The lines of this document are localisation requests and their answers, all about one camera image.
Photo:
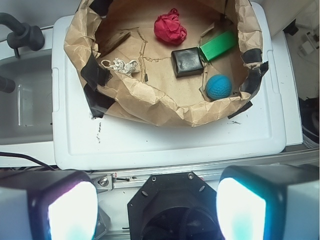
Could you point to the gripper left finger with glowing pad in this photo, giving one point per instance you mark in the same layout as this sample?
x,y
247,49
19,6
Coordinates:
x,y
47,205

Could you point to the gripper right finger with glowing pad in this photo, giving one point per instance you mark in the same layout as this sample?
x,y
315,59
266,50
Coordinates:
x,y
269,202

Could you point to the white plastic bin lid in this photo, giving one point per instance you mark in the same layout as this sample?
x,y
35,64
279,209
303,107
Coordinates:
x,y
82,142

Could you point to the grey plastic sink basin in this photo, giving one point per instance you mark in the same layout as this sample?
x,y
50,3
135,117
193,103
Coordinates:
x,y
26,113

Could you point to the blue textured ball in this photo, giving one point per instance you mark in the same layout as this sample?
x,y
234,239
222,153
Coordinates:
x,y
218,87

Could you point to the brown paper bag tray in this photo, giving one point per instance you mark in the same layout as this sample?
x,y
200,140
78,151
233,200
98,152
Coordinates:
x,y
155,95

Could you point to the black square block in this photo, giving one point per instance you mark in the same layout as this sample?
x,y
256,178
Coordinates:
x,y
187,62

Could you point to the green rectangular block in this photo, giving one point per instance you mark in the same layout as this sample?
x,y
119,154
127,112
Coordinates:
x,y
218,46

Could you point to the brown wooden piece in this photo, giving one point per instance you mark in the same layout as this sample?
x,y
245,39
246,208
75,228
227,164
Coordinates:
x,y
109,44

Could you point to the crumpled red paper ball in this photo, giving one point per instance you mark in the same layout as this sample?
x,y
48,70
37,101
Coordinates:
x,y
168,28

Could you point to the black octagonal mount plate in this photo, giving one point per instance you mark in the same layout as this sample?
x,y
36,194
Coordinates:
x,y
176,206

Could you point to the dark grey faucet handle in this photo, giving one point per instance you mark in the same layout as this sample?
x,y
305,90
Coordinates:
x,y
22,34

